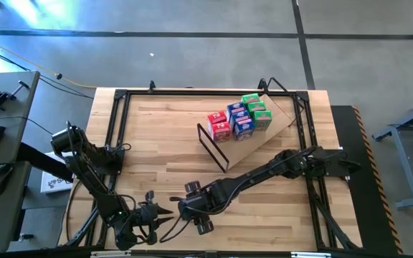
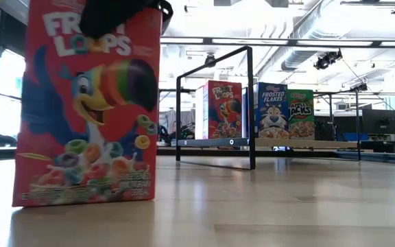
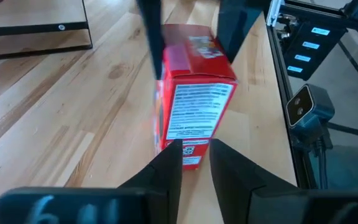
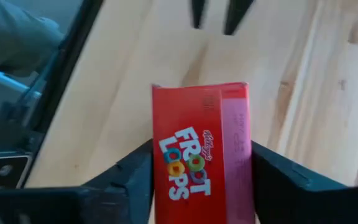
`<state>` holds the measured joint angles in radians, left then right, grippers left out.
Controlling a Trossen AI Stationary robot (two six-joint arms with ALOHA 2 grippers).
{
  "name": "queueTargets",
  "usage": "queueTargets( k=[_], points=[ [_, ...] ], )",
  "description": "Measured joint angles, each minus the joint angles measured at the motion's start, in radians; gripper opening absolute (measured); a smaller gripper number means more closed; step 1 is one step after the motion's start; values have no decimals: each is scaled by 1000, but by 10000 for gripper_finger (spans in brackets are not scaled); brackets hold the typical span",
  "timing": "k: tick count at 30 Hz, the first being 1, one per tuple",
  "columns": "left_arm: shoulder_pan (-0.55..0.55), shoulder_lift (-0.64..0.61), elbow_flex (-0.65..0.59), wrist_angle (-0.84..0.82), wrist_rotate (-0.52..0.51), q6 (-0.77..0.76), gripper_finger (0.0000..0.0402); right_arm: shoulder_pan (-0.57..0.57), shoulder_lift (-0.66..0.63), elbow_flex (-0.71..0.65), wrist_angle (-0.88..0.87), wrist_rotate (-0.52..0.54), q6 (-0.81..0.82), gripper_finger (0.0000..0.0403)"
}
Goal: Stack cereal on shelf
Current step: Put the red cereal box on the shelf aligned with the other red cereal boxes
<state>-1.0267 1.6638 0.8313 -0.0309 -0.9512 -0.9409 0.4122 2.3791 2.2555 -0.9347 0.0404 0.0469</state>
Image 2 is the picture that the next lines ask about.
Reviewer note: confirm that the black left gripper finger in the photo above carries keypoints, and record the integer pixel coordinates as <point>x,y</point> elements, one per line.
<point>108,15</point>

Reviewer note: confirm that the red Froot Loops cereal box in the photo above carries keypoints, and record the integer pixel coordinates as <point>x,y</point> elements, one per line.
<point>81,137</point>
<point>225,113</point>

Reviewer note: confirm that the blue Frosted Flakes cereal box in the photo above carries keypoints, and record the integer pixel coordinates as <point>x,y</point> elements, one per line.
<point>273,113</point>

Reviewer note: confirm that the green Apple Jacks cereal box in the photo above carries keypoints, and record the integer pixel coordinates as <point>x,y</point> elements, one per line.
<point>302,115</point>

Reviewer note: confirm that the black ceiling spotlight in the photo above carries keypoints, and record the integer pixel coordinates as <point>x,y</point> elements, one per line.
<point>210,60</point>
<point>327,60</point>
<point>360,87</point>

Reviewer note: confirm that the large bright window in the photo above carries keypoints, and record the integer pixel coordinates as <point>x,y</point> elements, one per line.
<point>7,103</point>

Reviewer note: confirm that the black computer monitor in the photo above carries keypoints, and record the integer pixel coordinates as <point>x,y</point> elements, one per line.
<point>346,124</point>
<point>380,121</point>

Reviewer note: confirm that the silver ventilation duct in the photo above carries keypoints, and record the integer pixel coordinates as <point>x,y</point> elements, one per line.
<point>307,41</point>

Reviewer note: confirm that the wooden shelf with black frame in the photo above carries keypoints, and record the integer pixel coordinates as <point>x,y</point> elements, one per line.
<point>321,143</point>

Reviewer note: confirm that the black aluminium rig frame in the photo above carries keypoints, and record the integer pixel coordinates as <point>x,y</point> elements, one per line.
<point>382,158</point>

